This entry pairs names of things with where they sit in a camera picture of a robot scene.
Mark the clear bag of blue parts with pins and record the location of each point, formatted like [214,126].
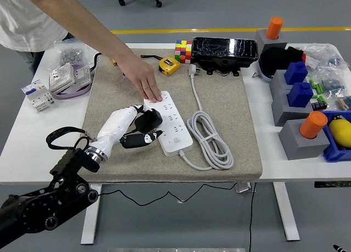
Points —
[333,83]
[326,54]

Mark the clear bag of metal nuts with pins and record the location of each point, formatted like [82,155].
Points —
[70,56]

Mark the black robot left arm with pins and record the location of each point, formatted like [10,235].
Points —
[41,208]

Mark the black capacitor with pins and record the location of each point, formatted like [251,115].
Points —
[319,104]

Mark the person's forearm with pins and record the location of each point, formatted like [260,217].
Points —
[82,30]

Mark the black cloth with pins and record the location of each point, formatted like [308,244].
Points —
[274,60]

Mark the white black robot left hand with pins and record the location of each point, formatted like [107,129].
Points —
[115,126]

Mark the yellow tape measure grey clip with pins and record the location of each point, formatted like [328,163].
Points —
[168,65]

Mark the white blue round case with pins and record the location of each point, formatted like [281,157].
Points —
[264,76]

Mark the white power strip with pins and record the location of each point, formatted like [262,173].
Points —
[178,148]

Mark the person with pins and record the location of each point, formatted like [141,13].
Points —
[22,24]

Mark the grey block with hole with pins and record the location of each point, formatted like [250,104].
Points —
[299,150]
[277,80]
[261,39]
[282,112]

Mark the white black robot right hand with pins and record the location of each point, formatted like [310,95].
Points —
[339,248]

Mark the small metal clip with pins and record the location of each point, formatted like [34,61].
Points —
[255,75]

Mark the white wall socket panel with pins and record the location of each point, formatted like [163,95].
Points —
[61,78]
[81,75]

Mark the black device cracked glossy top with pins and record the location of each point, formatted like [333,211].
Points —
[223,48]

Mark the blue block with knob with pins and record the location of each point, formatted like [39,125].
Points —
[295,72]
[300,94]

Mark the yellow toy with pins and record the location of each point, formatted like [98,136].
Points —
[341,131]

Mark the black table control panel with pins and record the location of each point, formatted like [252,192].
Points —
[331,184]

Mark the clear bag of brown parts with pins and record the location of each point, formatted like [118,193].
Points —
[345,102]

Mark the white blue circuit breaker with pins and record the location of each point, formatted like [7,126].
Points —
[35,94]

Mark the blue plastic bin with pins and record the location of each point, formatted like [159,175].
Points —
[333,153]

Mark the black plug adapter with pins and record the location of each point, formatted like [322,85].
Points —
[148,120]

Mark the purple tape roll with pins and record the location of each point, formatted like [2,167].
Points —
[72,93]

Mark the white table leg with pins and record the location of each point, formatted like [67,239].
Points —
[90,227]
[288,216]

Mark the grey-brown mat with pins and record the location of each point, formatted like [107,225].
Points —
[137,167]

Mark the orange cylinder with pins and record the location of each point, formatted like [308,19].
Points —
[274,28]
[312,124]

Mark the colourful puzzle cube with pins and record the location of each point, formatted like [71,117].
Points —
[182,52]

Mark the metal bracket under table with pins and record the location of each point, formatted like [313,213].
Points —
[244,187]

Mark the person's hand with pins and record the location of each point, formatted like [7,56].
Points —
[142,76]

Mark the small green cylinder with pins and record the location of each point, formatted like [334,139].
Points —
[314,98]
[311,83]
[319,88]

